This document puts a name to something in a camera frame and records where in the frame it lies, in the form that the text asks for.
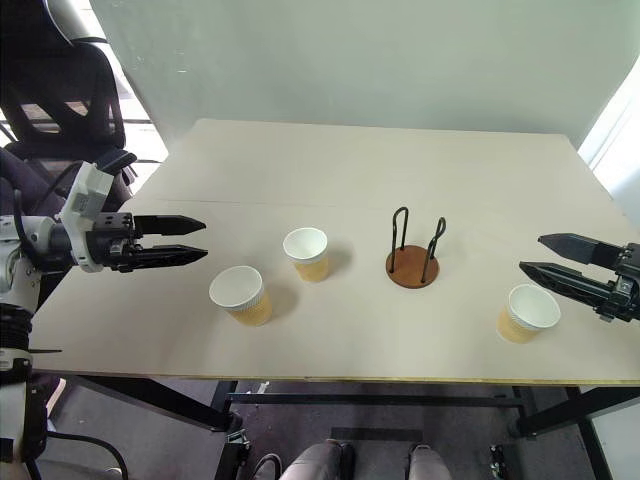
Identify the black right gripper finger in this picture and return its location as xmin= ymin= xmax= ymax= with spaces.
xmin=518 ymin=260 xmax=612 ymax=312
xmin=537 ymin=232 xmax=624 ymax=267

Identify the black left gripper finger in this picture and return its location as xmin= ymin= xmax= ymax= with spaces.
xmin=132 ymin=215 xmax=207 ymax=238
xmin=130 ymin=244 xmax=209 ymax=272

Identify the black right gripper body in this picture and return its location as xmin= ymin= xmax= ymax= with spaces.
xmin=597 ymin=242 xmax=640 ymax=324

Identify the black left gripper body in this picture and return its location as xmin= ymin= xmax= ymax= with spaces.
xmin=85 ymin=211 xmax=143 ymax=274

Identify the tan ribbed paper cup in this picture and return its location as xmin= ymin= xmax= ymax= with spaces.
xmin=496 ymin=283 xmax=562 ymax=346
xmin=282 ymin=227 xmax=331 ymax=284
xmin=208 ymin=265 xmax=274 ymax=328

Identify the black office chair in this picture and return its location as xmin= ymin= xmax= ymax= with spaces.
xmin=0 ymin=39 xmax=139 ymax=221

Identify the white backdrop board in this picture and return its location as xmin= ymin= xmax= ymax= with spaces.
xmin=88 ymin=0 xmax=640 ymax=164

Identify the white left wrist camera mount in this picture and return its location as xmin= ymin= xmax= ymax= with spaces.
xmin=58 ymin=161 xmax=115 ymax=274

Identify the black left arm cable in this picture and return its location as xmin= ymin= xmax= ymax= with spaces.
xmin=12 ymin=164 xmax=84 ymax=274

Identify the wooden cup holder stand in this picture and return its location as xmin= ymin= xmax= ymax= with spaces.
xmin=385 ymin=205 xmax=447 ymax=290

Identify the black metal table frame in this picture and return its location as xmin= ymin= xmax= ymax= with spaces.
xmin=29 ymin=374 xmax=640 ymax=480

